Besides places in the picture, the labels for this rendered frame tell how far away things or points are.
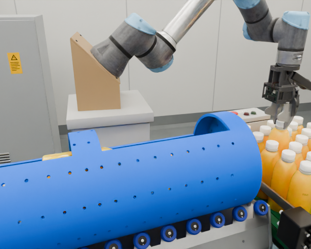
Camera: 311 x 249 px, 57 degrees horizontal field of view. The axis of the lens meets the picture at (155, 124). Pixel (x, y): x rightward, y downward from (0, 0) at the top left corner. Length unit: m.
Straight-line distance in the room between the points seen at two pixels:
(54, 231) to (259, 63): 3.83
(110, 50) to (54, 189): 0.62
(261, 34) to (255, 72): 3.24
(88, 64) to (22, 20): 1.18
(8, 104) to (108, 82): 1.35
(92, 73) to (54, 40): 2.41
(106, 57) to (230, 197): 0.65
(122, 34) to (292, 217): 0.81
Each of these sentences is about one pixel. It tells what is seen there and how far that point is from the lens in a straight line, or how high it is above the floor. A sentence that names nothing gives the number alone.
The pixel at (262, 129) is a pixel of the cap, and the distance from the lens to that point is 1.12.
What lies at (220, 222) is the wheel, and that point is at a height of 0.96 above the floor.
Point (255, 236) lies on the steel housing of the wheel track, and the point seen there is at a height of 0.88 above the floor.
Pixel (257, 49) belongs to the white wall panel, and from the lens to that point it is 4.17.
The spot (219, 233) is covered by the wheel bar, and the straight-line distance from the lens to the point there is 0.89.
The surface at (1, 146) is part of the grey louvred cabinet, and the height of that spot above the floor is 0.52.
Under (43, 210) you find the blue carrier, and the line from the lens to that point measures 0.65.
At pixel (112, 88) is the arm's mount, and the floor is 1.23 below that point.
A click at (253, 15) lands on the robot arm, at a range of 0.94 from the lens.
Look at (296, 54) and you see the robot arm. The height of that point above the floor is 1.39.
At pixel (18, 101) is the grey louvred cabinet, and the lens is 2.33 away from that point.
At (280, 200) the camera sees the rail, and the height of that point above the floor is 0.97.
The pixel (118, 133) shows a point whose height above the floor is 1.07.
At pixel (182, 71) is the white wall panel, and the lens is 3.75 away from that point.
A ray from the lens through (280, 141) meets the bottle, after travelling 1.06.
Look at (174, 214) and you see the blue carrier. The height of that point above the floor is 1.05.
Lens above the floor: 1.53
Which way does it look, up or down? 23 degrees down
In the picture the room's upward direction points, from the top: straight up
